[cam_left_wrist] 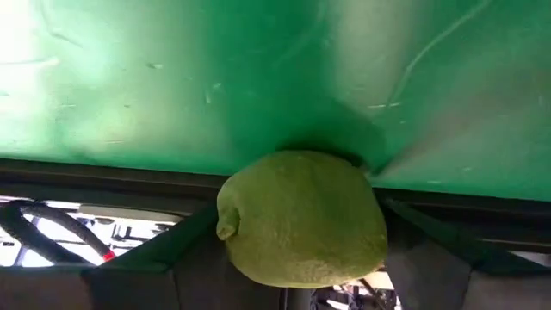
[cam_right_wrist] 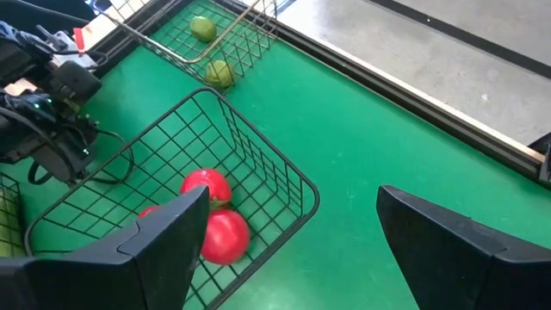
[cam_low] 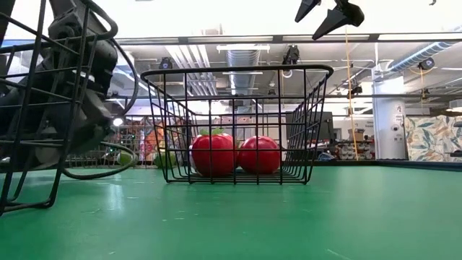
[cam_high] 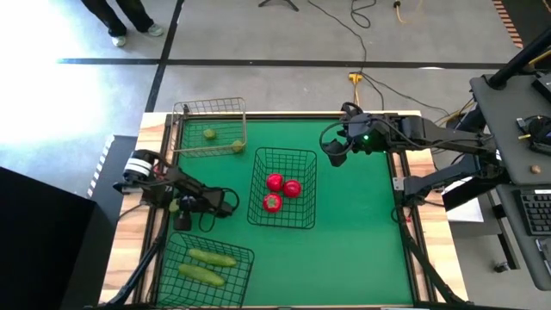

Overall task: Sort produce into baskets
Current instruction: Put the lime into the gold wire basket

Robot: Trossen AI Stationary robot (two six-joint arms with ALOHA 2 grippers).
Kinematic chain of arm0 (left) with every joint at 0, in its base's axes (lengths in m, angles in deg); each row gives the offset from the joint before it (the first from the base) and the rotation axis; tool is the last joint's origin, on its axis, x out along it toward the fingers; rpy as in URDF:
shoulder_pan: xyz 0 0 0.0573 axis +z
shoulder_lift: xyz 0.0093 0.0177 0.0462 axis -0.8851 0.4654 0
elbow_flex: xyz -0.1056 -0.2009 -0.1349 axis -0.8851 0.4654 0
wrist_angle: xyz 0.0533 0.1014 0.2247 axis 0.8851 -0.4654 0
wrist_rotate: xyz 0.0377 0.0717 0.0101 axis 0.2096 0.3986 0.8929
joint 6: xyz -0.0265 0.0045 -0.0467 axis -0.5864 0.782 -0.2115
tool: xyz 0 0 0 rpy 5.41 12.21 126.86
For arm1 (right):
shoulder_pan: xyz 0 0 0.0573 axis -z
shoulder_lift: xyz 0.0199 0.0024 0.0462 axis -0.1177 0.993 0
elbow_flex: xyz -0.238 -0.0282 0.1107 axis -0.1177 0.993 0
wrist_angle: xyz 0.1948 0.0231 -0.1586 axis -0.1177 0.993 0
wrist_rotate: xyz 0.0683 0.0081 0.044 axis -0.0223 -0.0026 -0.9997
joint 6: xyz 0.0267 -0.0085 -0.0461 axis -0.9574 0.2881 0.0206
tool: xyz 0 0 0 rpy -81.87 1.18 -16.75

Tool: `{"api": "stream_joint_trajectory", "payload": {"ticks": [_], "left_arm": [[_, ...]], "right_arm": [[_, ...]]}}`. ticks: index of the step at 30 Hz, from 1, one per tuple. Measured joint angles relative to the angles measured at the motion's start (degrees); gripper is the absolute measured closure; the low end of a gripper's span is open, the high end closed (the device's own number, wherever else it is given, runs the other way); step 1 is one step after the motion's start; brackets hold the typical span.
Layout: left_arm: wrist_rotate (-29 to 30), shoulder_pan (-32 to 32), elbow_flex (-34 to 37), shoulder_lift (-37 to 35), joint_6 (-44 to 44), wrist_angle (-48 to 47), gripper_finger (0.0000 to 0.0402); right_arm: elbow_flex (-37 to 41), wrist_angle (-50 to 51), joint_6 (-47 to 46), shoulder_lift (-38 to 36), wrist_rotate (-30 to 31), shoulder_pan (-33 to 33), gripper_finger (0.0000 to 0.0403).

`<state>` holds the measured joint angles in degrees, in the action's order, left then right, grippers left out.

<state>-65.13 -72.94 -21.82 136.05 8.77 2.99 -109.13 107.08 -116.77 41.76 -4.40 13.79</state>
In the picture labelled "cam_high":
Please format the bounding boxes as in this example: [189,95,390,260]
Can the black frame strut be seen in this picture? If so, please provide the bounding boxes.
[398,227,468,307]
[102,223,169,309]

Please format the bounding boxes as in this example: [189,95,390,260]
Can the black keyboard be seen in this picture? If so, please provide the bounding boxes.
[519,190,551,237]

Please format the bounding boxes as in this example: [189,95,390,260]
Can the black tripod legs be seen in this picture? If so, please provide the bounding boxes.
[257,0,300,13]

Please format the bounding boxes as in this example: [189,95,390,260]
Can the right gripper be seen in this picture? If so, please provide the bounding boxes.
[322,112,388,168]

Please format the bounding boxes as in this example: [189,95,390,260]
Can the green table mat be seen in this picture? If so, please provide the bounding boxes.
[159,118,415,307]

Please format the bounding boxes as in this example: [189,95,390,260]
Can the white paper sheet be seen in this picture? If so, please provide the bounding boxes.
[445,176,486,224]

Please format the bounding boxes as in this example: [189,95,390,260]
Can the black floor cable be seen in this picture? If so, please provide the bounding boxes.
[362,71,451,116]
[306,0,369,77]

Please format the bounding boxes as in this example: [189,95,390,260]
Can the yellow floor cable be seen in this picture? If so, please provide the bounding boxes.
[393,0,422,25]

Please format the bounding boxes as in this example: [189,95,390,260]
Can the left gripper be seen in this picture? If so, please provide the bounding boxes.
[174,189,237,233]

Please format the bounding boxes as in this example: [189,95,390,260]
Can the black wire basket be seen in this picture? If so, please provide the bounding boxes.
[155,231,256,308]
[246,146,319,231]

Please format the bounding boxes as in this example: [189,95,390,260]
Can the gold wire basket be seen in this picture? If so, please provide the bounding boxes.
[170,96,248,159]

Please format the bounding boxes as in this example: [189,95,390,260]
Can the black cabinet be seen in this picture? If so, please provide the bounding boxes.
[0,165,117,310]

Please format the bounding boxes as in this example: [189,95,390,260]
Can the green cucumber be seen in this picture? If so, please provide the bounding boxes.
[177,263,226,288]
[188,248,238,269]

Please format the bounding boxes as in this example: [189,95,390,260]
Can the person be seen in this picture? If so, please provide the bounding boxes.
[80,0,165,48]

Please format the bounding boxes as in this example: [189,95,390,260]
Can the red plastic tomato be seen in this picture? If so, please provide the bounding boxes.
[265,172,285,193]
[262,192,284,214]
[282,178,303,199]

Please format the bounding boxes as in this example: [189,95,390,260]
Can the black pole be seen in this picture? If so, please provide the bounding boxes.
[488,26,551,90]

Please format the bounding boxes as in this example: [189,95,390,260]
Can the yellow power outlet box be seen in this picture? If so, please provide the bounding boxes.
[347,71,365,107]

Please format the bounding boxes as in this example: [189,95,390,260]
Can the coiled black cable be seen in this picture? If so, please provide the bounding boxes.
[350,0,379,30]

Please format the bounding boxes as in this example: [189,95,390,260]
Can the grey side desk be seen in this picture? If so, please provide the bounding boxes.
[468,71,551,292]

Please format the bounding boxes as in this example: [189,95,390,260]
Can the black electronic device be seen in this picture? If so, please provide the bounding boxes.
[518,115,551,156]

